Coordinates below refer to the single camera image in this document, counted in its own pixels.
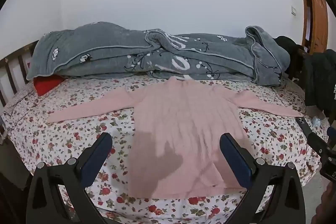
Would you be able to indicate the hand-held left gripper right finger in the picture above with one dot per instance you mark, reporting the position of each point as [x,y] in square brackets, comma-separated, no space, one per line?
[236,158]

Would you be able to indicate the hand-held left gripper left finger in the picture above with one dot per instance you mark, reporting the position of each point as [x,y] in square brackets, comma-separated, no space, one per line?
[95,158]

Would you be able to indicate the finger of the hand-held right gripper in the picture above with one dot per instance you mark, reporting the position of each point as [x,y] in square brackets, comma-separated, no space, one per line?
[319,144]
[332,134]

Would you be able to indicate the pink knit sweater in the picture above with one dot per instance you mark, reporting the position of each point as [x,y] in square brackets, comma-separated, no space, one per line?
[183,121]

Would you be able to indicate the person's right hand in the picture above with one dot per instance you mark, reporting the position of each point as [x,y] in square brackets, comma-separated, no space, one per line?
[325,205]

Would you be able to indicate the small light blue object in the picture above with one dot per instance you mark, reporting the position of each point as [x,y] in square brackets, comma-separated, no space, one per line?
[316,121]

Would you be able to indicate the dark smartphone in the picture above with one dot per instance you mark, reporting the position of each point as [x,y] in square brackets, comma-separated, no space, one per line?
[303,124]

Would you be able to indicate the floral bed sheet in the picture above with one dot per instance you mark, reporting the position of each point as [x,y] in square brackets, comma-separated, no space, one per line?
[78,134]

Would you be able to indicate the black jacket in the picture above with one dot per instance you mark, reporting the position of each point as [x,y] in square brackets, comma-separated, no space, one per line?
[320,77]

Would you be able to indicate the red pillow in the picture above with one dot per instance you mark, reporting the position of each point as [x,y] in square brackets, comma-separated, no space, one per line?
[47,85]

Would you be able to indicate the black cloth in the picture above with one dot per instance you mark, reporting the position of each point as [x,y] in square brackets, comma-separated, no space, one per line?
[284,43]

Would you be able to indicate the grey floral blanket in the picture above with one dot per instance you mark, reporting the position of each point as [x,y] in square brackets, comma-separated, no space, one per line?
[105,50]

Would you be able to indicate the wooden door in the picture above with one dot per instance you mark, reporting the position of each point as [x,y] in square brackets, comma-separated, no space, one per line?
[315,16]

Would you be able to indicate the wooden headboard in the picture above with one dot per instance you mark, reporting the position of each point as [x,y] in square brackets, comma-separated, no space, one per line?
[21,50]

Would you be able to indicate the white wall switch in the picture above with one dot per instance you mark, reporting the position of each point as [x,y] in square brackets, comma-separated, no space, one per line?
[293,10]

